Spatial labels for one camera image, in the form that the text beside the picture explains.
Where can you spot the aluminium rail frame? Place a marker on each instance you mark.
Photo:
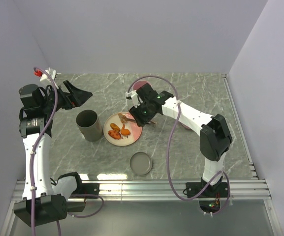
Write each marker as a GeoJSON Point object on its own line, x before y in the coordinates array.
{"type": "Point", "coordinates": [133, 205]}

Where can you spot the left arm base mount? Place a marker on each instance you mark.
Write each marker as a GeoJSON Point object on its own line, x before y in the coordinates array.
{"type": "Point", "coordinates": [77, 200]}

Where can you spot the grey cylindrical container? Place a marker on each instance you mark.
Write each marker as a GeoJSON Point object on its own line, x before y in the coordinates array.
{"type": "Point", "coordinates": [89, 125]}

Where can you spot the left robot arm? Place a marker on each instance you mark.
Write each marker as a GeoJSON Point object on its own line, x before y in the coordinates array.
{"type": "Point", "coordinates": [42, 202]}

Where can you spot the orange chicken wing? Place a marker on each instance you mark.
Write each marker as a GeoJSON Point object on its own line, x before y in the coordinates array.
{"type": "Point", "coordinates": [124, 131]}

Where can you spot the pink cylindrical container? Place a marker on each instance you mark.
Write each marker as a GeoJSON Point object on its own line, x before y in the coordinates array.
{"type": "Point", "coordinates": [139, 84]}

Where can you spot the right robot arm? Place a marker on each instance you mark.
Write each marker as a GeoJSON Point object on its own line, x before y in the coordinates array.
{"type": "Point", "coordinates": [214, 135]}

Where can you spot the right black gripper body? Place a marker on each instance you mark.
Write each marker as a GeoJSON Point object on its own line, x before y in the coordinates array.
{"type": "Point", "coordinates": [141, 109]}

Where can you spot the pink and cream plate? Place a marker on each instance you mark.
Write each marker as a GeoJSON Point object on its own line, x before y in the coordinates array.
{"type": "Point", "coordinates": [135, 130]}

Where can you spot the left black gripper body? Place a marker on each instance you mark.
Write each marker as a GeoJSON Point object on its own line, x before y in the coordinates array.
{"type": "Point", "coordinates": [50, 102]}

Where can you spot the grey round lid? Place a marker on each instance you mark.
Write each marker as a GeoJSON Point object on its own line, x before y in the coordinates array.
{"type": "Point", "coordinates": [140, 163]}

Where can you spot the brown fried piece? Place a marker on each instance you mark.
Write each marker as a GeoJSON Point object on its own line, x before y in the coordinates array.
{"type": "Point", "coordinates": [115, 127]}

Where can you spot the metal tongs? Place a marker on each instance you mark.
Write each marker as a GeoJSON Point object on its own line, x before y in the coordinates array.
{"type": "Point", "coordinates": [128, 120]}

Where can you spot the red orange fried piece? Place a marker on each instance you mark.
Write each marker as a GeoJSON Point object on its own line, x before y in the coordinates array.
{"type": "Point", "coordinates": [114, 134]}

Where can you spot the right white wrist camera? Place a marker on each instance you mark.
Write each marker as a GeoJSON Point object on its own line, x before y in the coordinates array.
{"type": "Point", "coordinates": [131, 95]}

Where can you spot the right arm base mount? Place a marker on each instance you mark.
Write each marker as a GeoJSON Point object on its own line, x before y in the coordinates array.
{"type": "Point", "coordinates": [213, 199]}

